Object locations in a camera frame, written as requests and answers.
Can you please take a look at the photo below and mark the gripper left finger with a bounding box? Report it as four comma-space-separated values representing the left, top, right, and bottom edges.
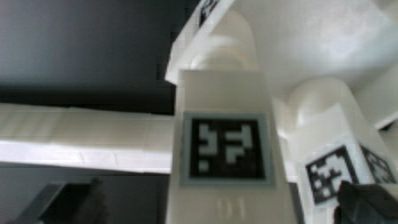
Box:
11, 178, 109, 224

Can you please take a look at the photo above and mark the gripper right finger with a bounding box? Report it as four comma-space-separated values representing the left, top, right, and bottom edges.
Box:
335, 182, 398, 224

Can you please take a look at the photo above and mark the white chair leg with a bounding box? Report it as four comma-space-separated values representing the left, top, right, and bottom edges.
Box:
168, 35, 299, 224
285, 78, 398, 224

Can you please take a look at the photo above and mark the white U-shaped fence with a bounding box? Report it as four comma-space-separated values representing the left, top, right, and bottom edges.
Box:
0, 103, 175, 174

